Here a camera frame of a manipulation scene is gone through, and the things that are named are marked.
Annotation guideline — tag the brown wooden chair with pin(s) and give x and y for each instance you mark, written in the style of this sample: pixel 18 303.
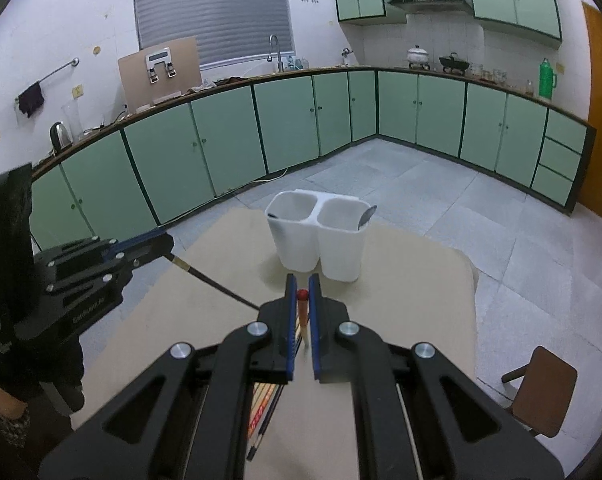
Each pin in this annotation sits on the brown wooden chair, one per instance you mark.
pixel 545 393

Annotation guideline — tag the steel electric kettle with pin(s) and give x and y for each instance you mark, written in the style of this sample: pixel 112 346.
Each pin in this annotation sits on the steel electric kettle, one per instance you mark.
pixel 60 137

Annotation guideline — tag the chrome sink faucet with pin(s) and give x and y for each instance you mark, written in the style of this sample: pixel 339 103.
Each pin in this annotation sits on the chrome sink faucet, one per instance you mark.
pixel 275 53

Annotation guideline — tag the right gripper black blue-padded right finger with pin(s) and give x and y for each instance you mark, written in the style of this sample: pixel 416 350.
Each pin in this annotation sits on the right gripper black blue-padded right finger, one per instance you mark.
pixel 417 415

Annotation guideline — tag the white double utensil holder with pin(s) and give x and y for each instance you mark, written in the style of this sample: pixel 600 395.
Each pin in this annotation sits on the white double utensil holder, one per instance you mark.
pixel 312 229

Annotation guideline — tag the dark hanging towel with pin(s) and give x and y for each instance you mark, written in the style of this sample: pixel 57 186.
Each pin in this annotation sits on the dark hanging towel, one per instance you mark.
pixel 31 100

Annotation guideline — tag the white cooking pot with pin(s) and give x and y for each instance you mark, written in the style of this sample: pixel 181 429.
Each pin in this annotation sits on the white cooking pot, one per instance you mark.
pixel 417 58

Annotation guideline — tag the brown cardboard board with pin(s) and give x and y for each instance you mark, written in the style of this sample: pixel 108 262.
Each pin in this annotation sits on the brown cardboard board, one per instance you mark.
pixel 160 73

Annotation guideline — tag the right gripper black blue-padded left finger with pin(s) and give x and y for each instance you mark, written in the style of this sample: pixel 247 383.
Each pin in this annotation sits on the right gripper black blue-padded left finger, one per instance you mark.
pixel 187 415

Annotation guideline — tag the green lower kitchen cabinets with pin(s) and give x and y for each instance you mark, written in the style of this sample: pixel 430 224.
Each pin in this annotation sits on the green lower kitchen cabinets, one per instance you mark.
pixel 155 167

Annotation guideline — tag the red-tipped wooden chopstick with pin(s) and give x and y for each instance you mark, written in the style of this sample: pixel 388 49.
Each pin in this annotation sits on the red-tipped wooden chopstick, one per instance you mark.
pixel 303 310

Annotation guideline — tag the red patterned chopstick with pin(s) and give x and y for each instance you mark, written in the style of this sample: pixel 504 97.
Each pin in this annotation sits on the red patterned chopstick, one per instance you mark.
pixel 259 393
pixel 254 422

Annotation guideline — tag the black wok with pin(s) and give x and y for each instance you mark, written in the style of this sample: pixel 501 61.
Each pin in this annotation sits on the black wok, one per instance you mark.
pixel 453 64

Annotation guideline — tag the person's patterned sleeve forearm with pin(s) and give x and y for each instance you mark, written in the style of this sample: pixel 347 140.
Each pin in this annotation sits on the person's patterned sleeve forearm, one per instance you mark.
pixel 15 420

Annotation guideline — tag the green thermos jug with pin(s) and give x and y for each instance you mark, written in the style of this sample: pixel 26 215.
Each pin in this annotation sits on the green thermos jug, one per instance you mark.
pixel 547 80

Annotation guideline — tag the grey window blind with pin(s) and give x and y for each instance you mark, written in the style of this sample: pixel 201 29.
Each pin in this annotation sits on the grey window blind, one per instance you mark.
pixel 225 30

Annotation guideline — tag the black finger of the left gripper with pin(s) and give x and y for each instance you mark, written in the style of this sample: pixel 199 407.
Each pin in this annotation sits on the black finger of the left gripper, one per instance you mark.
pixel 142 249

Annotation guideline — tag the metal spoon in holder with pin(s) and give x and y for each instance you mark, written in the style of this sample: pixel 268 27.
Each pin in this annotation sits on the metal spoon in holder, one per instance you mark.
pixel 366 216

